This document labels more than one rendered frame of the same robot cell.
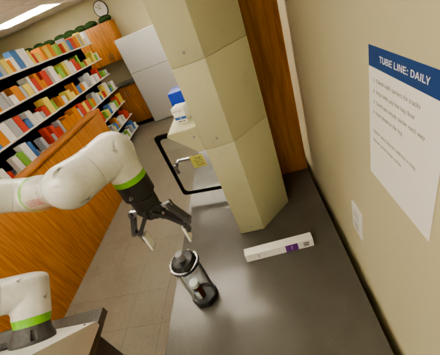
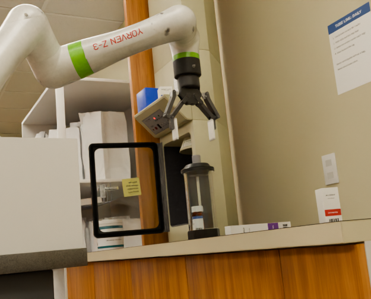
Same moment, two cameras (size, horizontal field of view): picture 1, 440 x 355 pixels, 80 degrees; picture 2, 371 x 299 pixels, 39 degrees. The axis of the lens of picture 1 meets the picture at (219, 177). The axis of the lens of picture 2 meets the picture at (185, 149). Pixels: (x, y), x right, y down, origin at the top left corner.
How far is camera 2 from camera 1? 1.75 m
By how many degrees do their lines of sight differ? 59
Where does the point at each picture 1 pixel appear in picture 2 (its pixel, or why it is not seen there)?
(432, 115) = (365, 20)
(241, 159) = (219, 140)
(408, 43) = (349, 8)
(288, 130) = not seen: hidden behind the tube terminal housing
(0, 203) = (53, 41)
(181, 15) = (201, 21)
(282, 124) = not seen: hidden behind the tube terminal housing
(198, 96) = not seen: hidden behind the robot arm
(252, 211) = (220, 207)
